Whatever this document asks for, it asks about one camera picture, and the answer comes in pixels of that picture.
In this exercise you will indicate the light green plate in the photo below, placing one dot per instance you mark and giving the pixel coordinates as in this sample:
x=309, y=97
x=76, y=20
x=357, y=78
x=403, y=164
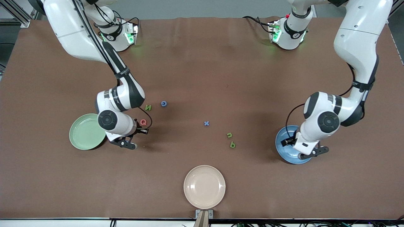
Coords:
x=83, y=135

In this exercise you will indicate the blue letter c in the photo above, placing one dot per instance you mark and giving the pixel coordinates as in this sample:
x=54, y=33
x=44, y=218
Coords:
x=163, y=101

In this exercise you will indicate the upright aluminium frame profile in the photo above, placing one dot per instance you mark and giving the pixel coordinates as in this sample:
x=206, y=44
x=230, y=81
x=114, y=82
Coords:
x=35, y=14

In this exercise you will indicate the red letter Q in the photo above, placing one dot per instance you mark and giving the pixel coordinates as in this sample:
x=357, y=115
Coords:
x=141, y=122

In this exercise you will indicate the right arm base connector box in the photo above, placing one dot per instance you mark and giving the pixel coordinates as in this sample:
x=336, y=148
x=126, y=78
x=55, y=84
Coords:
x=132, y=33

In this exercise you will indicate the brown table mat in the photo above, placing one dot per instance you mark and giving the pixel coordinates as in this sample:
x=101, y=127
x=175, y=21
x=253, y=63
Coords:
x=202, y=63

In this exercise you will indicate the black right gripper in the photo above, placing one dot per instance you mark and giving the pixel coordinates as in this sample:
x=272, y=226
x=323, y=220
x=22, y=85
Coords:
x=139, y=130

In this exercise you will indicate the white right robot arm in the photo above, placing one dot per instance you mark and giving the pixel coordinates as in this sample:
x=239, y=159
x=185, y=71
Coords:
x=79, y=34

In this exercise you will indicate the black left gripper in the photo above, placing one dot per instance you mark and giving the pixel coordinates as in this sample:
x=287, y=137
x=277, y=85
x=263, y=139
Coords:
x=291, y=139

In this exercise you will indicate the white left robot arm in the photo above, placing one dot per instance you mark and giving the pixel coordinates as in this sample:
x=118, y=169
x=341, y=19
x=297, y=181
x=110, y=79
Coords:
x=356, y=41

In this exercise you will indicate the beige plate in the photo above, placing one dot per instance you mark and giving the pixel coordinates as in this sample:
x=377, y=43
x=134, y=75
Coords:
x=204, y=187

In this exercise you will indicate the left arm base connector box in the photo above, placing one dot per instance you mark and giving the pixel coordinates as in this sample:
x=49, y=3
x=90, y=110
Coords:
x=274, y=31

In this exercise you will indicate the metal bracket with post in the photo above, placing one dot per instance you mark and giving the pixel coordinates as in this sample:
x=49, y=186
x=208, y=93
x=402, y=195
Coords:
x=204, y=217

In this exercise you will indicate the blue plate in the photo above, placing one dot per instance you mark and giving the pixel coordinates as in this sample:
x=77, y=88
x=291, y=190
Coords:
x=285, y=154

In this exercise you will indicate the slanted aluminium frame profile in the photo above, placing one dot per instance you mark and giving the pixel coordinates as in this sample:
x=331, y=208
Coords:
x=23, y=22

